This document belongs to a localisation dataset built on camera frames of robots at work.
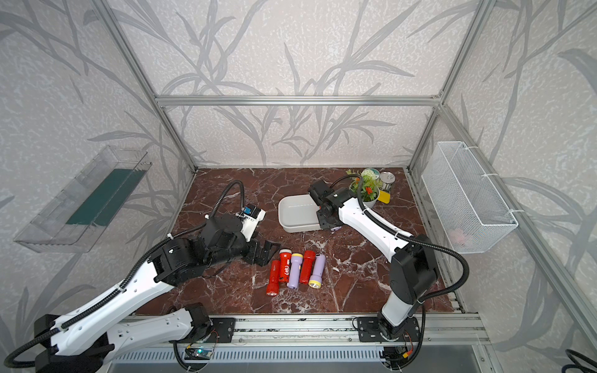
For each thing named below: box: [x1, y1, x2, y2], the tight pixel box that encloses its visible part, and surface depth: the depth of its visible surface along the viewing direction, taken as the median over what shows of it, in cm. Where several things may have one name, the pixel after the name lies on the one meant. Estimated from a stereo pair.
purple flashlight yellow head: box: [286, 252, 304, 290], surface depth 86 cm
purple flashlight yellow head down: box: [307, 253, 326, 290], surface depth 86 cm
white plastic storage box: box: [277, 193, 322, 234], surface depth 103 cm
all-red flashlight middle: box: [299, 250, 317, 285], surface depth 86 cm
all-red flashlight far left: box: [265, 259, 281, 297], surface depth 83 cm
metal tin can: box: [379, 170, 396, 192], surface depth 113 cm
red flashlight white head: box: [278, 248, 293, 283], surface depth 86 cm
